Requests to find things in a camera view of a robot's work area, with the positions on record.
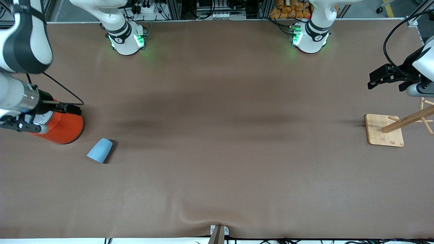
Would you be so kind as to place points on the wooden cup rack stand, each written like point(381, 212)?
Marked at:
point(385, 130)

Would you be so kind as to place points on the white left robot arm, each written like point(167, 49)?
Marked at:
point(313, 37)

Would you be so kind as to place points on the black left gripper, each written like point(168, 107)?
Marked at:
point(406, 70)

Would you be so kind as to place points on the aluminium frame profile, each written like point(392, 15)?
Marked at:
point(415, 23)

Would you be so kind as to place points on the black caster wheel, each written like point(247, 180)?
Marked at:
point(379, 9)

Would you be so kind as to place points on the bag of orange snacks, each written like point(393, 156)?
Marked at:
point(288, 10)

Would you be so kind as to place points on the light blue plastic cup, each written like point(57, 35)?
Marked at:
point(100, 150)

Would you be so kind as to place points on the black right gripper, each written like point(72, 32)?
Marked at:
point(45, 101)

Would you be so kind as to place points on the orange can with silver lid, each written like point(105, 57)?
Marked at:
point(64, 128)

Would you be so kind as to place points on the brown table cover cloth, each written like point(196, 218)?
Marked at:
point(217, 152)

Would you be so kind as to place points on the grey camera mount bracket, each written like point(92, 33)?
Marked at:
point(218, 234)

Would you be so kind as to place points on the white power strip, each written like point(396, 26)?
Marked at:
point(151, 10)

